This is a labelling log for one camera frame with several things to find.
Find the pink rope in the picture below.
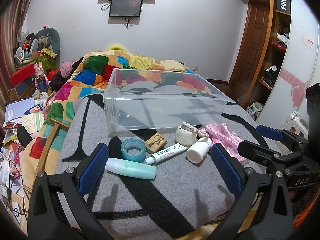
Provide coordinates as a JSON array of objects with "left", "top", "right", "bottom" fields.
[{"left": 203, "top": 121, "right": 251, "bottom": 165}]

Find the white pill bottle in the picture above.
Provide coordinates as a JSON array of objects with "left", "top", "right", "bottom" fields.
[{"left": 186, "top": 138, "right": 213, "bottom": 164}]

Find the white bandage roll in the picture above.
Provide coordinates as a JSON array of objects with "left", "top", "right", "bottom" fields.
[{"left": 175, "top": 126, "right": 197, "bottom": 147}]

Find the white ointment tube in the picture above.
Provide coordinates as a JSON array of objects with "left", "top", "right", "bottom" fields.
[{"left": 144, "top": 143, "right": 188, "bottom": 165}]

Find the mint green tube bottle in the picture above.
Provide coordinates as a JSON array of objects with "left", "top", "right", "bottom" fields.
[{"left": 105, "top": 158, "right": 156, "bottom": 180}]

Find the blue tape roll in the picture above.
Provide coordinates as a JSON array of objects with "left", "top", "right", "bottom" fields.
[{"left": 121, "top": 138, "right": 146, "bottom": 163}]

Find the small brown cardboard box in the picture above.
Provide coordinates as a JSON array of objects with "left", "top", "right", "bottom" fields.
[{"left": 145, "top": 133, "right": 167, "bottom": 154}]

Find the brown wooden door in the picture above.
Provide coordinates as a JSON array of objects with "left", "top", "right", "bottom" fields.
[{"left": 229, "top": 0, "right": 270, "bottom": 101}]

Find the wooden back scratcher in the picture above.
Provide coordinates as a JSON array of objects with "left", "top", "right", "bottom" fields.
[{"left": 34, "top": 118, "right": 70, "bottom": 180}]

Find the white sliding wardrobe door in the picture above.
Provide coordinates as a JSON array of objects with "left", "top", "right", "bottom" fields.
[{"left": 257, "top": 0, "right": 319, "bottom": 128}]

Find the blue notebook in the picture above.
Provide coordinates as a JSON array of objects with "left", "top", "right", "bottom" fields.
[{"left": 4, "top": 98, "right": 35, "bottom": 125}]

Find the black Fiio box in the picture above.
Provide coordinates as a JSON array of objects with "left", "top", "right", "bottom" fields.
[{"left": 276, "top": 0, "right": 291, "bottom": 15}]

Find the pink rabbit plush toy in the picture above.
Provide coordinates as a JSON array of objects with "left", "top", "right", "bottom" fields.
[{"left": 34, "top": 62, "right": 49, "bottom": 93}]

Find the wooden wardrobe shelf unit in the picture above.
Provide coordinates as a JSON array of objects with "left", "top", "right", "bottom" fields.
[{"left": 238, "top": 0, "right": 291, "bottom": 108}]

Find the clear plastic storage box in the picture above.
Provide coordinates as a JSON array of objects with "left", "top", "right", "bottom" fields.
[{"left": 103, "top": 69, "right": 229, "bottom": 133}]

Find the red storage box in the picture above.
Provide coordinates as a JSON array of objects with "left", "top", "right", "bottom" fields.
[{"left": 10, "top": 63, "right": 35, "bottom": 87}]

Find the pink hat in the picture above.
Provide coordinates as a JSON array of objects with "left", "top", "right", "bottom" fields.
[{"left": 60, "top": 59, "right": 76, "bottom": 79}]

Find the colourful patchwork quilt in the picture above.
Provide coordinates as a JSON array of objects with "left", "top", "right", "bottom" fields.
[{"left": 20, "top": 50, "right": 211, "bottom": 192}]

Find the green cardboard box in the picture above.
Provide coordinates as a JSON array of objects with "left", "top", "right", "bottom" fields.
[{"left": 34, "top": 54, "right": 57, "bottom": 74}]

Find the yellow pillow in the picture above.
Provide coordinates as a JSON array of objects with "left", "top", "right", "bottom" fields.
[{"left": 107, "top": 44, "right": 127, "bottom": 52}]

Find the grey neck pillow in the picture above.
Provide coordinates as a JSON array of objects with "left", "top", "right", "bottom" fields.
[{"left": 35, "top": 28, "right": 61, "bottom": 55}]

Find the striped pink curtain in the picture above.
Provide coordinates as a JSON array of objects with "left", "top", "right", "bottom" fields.
[{"left": 1, "top": 0, "right": 31, "bottom": 102}]

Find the small black wall monitor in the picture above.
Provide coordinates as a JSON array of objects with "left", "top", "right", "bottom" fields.
[{"left": 109, "top": 0, "right": 143, "bottom": 17}]

